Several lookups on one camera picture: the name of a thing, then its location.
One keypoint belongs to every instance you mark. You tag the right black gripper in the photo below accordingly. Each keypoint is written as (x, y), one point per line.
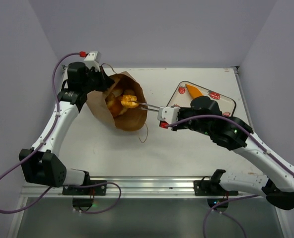
(181, 118)

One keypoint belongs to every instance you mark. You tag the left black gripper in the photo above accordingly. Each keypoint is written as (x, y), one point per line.
(106, 82)

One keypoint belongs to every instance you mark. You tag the long orange fake baguette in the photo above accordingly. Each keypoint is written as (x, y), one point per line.
(193, 91)

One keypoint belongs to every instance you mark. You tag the braided yellow fake bread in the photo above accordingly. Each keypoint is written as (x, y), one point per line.
(129, 99)

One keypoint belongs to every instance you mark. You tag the metal tongs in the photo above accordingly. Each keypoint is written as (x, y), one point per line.
(147, 107)

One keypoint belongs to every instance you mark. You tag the brown paper bag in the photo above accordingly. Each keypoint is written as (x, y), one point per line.
(133, 119)

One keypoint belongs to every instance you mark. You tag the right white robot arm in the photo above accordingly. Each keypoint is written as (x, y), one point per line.
(277, 182)

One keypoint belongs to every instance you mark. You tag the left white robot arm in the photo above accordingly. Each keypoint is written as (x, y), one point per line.
(40, 163)

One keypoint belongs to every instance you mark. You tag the round orange fake bread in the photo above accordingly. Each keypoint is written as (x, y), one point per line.
(113, 103)

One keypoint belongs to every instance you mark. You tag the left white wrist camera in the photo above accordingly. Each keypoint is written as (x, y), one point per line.
(92, 58)

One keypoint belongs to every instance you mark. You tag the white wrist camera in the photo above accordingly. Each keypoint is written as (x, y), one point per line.
(92, 58)
(167, 115)

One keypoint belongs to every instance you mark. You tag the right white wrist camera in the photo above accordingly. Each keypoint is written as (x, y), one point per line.
(167, 115)

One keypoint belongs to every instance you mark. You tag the aluminium mounting rail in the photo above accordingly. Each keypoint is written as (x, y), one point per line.
(179, 187)

